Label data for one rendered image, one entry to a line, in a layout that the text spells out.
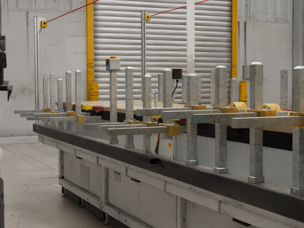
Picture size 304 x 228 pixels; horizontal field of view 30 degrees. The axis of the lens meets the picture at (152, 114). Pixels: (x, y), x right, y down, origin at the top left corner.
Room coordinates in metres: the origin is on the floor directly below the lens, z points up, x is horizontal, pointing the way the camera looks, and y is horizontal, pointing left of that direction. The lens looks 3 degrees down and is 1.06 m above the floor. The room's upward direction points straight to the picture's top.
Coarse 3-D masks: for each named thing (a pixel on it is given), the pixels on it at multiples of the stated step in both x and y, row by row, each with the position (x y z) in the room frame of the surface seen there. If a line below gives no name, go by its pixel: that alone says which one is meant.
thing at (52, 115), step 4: (84, 112) 4.37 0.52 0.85; (88, 112) 4.39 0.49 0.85; (36, 116) 4.20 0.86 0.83; (40, 116) 4.22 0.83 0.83; (44, 116) 4.23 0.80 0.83; (48, 116) 4.24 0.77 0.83; (52, 116) 4.25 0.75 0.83; (56, 116) 4.27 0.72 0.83; (60, 116) 4.28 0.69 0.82; (64, 116) 4.29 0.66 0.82
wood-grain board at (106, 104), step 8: (56, 104) 5.39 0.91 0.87; (88, 104) 4.61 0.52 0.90; (96, 104) 4.60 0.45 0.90; (104, 104) 4.59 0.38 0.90; (120, 104) 4.57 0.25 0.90; (136, 104) 4.55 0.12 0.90; (152, 104) 4.53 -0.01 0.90; (160, 104) 4.53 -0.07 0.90; (176, 104) 4.51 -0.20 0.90; (184, 104) 4.50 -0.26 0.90; (120, 112) 3.84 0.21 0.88; (264, 128) 2.33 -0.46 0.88; (272, 128) 2.28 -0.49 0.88; (280, 128) 2.23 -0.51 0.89; (288, 128) 2.19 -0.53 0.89
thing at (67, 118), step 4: (88, 116) 4.11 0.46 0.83; (92, 116) 4.12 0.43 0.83; (96, 116) 4.13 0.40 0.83; (100, 116) 4.14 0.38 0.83; (44, 120) 3.98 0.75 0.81; (48, 120) 3.99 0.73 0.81; (52, 120) 4.00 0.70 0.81; (56, 120) 4.01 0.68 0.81; (60, 120) 4.02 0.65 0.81; (64, 120) 4.04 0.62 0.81; (68, 120) 4.05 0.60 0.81; (72, 120) 4.06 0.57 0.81; (76, 120) 4.07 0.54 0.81; (88, 120) 4.11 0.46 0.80
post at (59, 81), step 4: (60, 80) 4.57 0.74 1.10; (60, 84) 4.57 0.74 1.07; (60, 88) 4.57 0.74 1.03; (60, 92) 4.57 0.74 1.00; (60, 96) 4.57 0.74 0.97; (60, 100) 4.57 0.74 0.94; (60, 104) 4.57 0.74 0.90; (60, 108) 4.57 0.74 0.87; (60, 112) 4.57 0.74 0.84; (60, 124) 4.57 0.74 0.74
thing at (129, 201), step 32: (64, 128) 5.23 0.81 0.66; (64, 160) 5.37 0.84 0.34; (288, 160) 2.23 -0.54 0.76; (96, 192) 4.51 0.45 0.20; (128, 192) 3.87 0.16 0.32; (160, 192) 3.40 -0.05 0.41; (128, 224) 3.79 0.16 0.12; (160, 224) 3.40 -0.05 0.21; (192, 224) 3.03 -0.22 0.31; (224, 224) 2.73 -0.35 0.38
